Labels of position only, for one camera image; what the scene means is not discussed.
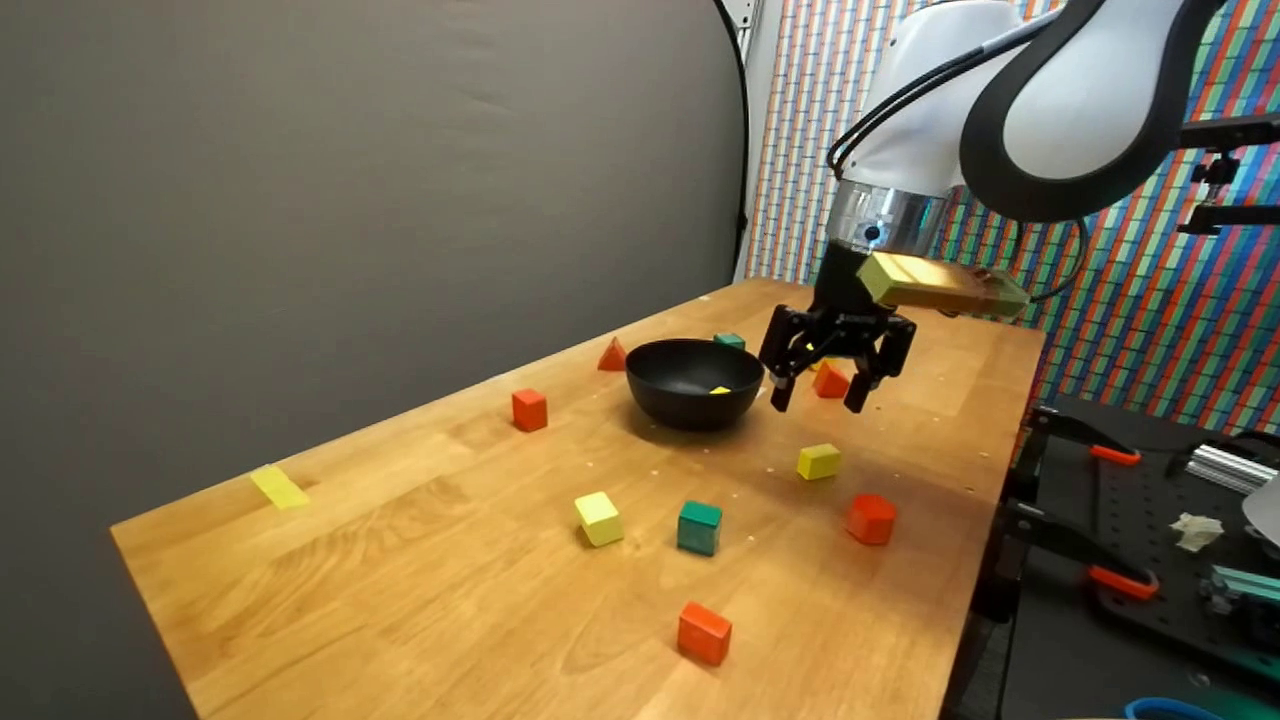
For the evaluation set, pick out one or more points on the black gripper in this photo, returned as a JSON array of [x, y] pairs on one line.
[[839, 323]]

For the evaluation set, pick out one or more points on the yellow cube block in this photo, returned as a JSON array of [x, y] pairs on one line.
[[817, 463]]

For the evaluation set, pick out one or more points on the teal green block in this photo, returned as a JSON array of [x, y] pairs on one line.
[[728, 342]]

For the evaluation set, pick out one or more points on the dark red block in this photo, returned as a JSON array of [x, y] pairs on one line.
[[869, 521]]

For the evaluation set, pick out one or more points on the small teal block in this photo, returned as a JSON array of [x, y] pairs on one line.
[[697, 526]]

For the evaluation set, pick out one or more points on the small red wedge block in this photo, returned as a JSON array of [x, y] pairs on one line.
[[614, 357]]

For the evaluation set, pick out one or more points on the large yellow block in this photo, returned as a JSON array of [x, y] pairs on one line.
[[596, 516]]

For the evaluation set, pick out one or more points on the small orange block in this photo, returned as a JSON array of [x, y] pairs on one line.
[[703, 633]]

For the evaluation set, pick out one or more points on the red hexagonal block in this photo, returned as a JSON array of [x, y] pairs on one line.
[[530, 409]]

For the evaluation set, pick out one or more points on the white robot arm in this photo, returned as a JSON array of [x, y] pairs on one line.
[[1034, 119]]

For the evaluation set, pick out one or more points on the black bowl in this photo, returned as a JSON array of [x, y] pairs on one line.
[[692, 384]]

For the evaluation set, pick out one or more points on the black pegboard tool tray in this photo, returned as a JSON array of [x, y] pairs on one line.
[[1147, 555]]

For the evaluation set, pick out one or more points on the yellow tape strip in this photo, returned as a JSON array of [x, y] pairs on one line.
[[276, 487]]

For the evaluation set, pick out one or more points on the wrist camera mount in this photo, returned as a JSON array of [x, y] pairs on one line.
[[917, 280]]

